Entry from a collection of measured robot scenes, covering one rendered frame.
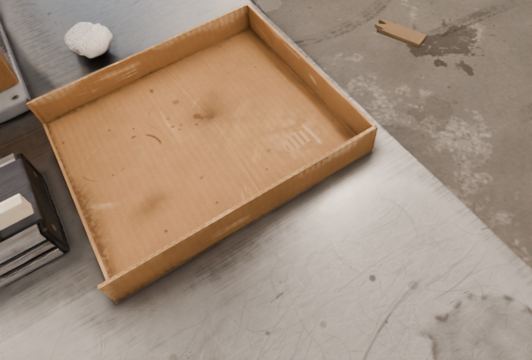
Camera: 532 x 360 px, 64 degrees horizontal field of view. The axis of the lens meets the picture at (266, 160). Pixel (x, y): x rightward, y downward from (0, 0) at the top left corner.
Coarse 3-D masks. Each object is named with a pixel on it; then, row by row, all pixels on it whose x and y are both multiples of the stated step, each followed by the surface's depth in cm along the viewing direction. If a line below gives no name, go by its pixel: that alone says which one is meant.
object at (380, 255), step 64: (0, 0) 69; (64, 0) 68; (128, 0) 66; (192, 0) 65; (64, 64) 59; (0, 128) 53; (384, 128) 48; (64, 192) 47; (320, 192) 44; (384, 192) 44; (448, 192) 43; (64, 256) 42; (256, 256) 41; (320, 256) 40; (384, 256) 40; (448, 256) 39; (512, 256) 39; (0, 320) 39; (64, 320) 39; (128, 320) 38; (192, 320) 38; (256, 320) 37; (320, 320) 37; (384, 320) 37; (448, 320) 36; (512, 320) 36
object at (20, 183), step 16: (16, 160) 44; (0, 176) 42; (16, 176) 42; (0, 192) 41; (16, 192) 41; (32, 192) 41; (32, 208) 40; (16, 224) 39; (32, 224) 39; (0, 240) 39
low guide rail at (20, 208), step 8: (8, 200) 37; (16, 200) 36; (24, 200) 37; (0, 208) 36; (8, 208) 36; (16, 208) 36; (24, 208) 37; (0, 216) 36; (8, 216) 37; (16, 216) 37; (24, 216) 38; (0, 224) 37; (8, 224) 37
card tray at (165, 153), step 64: (128, 64) 53; (192, 64) 56; (256, 64) 55; (64, 128) 52; (128, 128) 51; (192, 128) 50; (256, 128) 49; (320, 128) 48; (128, 192) 46; (192, 192) 45; (256, 192) 44; (128, 256) 41; (192, 256) 41
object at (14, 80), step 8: (0, 56) 51; (0, 64) 51; (8, 64) 55; (0, 72) 52; (8, 72) 53; (0, 80) 53; (8, 80) 53; (16, 80) 54; (0, 88) 53; (8, 88) 54
